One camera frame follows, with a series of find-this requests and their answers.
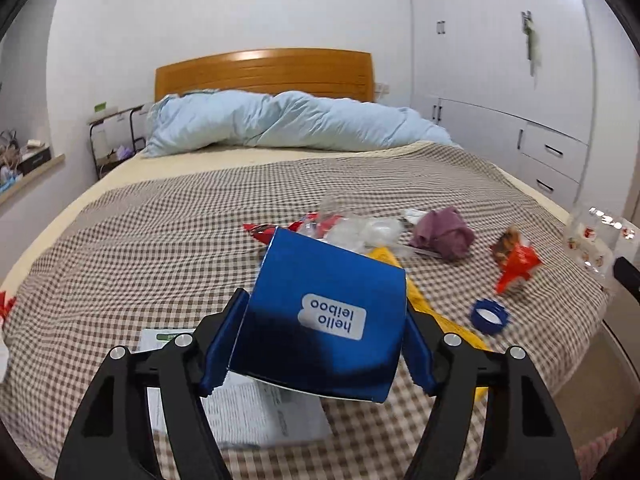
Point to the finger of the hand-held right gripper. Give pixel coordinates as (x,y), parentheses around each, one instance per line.
(627,282)

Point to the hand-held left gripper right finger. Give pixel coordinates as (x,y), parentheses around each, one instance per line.
(420,355)

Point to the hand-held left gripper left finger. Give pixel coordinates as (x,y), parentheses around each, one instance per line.
(225,340)

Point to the yellow snack packet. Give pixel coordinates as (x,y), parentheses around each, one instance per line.
(430,305)

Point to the clear printed plastic bag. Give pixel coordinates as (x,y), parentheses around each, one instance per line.
(590,245)

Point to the blue cardboard box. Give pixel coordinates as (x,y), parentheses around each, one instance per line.
(310,350)

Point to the red foil wrapper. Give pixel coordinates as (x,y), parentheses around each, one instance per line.
(260,232)

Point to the red snack packet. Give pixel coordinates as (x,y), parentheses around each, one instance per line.
(515,260)

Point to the purple towel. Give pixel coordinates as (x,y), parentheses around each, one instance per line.
(445,232)

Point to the blue plastic lid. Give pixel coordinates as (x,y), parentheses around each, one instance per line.
(489,316)

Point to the white paper parcel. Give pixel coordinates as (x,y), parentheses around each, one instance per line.
(260,415)

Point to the brown checked blanket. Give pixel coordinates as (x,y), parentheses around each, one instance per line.
(175,240)

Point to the crumpled clear plastic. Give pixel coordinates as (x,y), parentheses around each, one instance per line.
(382,232)

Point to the purple plastic bag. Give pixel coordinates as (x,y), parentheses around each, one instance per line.
(125,151)

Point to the red white snack bag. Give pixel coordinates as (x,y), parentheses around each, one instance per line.
(6,305)

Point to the light blue duvet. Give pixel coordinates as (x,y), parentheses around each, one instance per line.
(300,120)

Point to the white wardrobe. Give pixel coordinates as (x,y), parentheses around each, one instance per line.
(500,60)

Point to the pale hanging bag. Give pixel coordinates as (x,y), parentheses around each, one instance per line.
(531,42)

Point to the black flat box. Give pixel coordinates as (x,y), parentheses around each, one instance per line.
(35,159)

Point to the black frame side table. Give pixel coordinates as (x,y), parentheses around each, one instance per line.
(107,119)

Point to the white wall socket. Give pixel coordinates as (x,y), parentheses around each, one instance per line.
(382,89)

